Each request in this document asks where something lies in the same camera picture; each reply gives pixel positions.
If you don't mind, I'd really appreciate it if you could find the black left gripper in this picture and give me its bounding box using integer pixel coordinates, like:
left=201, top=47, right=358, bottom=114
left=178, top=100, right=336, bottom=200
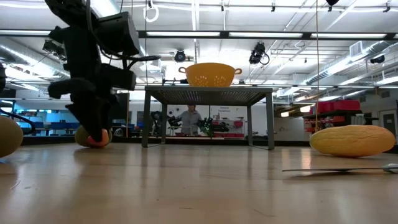
left=47, top=61, right=138, bottom=143

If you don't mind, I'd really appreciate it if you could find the small red-orange fruit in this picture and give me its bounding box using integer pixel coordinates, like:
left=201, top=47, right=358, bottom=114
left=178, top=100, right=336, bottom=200
left=86, top=128, right=110, bottom=149

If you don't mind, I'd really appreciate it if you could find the green mango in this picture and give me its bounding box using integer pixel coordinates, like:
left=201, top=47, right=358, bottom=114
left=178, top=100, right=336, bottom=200
left=74, top=124, right=113, bottom=148

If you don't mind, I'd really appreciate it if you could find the brown-green kiwi fruit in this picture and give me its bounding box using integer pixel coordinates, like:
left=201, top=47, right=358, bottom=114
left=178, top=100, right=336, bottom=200
left=0, top=114, right=24, bottom=159

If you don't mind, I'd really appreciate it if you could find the yellow plastic colander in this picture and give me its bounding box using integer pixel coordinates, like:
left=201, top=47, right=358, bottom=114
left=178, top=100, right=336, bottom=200
left=178, top=62, right=243, bottom=88

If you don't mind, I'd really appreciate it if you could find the yellow corn cob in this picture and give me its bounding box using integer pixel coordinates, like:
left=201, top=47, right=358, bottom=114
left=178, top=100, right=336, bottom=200
left=309, top=124, right=397, bottom=158

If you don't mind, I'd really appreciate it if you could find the black background monitor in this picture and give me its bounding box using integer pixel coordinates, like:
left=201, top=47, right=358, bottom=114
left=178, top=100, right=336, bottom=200
left=110, top=92, right=130, bottom=121

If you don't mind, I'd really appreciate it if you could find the black overhead light bar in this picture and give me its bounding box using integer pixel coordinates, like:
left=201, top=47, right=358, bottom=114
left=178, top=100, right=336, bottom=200
left=0, top=29, right=398, bottom=40

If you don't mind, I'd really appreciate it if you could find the person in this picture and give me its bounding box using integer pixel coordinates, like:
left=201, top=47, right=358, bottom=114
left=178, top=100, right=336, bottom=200
left=176, top=104, right=203, bottom=137

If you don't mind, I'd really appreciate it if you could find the red storage bin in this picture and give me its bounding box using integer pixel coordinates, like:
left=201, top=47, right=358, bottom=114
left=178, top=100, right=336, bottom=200
left=317, top=100, right=336, bottom=114
left=334, top=99, right=361, bottom=114

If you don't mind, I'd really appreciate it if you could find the black storage shelf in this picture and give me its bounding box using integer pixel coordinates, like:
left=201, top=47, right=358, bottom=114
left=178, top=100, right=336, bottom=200
left=303, top=108, right=379, bottom=134

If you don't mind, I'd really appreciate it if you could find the grey perforated metal stand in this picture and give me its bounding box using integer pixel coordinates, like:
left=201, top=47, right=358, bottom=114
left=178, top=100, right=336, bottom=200
left=141, top=85, right=276, bottom=151

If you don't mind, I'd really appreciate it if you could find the grey door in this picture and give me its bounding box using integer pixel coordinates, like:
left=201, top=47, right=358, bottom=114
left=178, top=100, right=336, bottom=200
left=382, top=113, right=397, bottom=136

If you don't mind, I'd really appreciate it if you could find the tan hanging cord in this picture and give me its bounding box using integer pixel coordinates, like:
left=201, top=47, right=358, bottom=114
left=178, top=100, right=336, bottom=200
left=315, top=0, right=320, bottom=133

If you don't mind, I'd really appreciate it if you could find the silver ventilation duct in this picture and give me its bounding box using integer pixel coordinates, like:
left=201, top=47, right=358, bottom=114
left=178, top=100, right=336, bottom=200
left=0, top=43, right=71, bottom=83
left=306, top=40, right=398, bottom=86

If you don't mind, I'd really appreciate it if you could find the black curved cable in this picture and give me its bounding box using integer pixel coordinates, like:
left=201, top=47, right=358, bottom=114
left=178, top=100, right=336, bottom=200
left=0, top=107, right=38, bottom=135

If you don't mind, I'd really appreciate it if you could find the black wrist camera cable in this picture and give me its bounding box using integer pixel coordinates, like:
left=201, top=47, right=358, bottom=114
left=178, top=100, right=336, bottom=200
left=124, top=54, right=162, bottom=71

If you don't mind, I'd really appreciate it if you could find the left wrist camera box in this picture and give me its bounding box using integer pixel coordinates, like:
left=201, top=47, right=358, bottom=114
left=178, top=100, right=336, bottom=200
left=97, top=11, right=141, bottom=57

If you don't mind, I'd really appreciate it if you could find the white cable ring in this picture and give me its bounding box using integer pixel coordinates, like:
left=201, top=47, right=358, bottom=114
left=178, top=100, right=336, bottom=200
left=142, top=4, right=160, bottom=23

